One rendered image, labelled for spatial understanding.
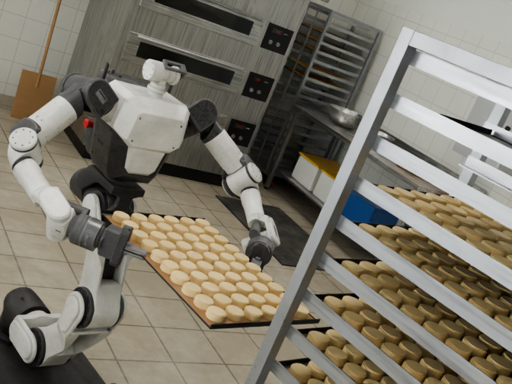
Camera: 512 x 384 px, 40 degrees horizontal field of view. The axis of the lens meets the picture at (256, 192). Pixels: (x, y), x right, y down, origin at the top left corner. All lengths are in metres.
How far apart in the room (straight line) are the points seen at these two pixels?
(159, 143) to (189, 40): 3.54
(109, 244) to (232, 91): 4.23
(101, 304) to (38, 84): 4.08
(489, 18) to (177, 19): 2.65
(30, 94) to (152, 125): 4.12
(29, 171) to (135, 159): 0.40
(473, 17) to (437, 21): 0.41
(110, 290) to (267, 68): 4.02
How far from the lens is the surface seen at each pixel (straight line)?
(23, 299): 2.95
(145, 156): 2.35
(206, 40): 5.90
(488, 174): 1.77
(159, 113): 2.30
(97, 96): 2.22
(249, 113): 6.28
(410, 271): 1.37
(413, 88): 6.85
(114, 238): 1.96
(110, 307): 2.50
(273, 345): 1.56
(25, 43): 6.53
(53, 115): 2.18
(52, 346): 2.70
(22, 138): 2.12
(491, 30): 6.45
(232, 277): 2.01
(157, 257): 1.96
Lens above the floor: 1.79
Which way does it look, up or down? 15 degrees down
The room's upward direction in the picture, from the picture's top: 23 degrees clockwise
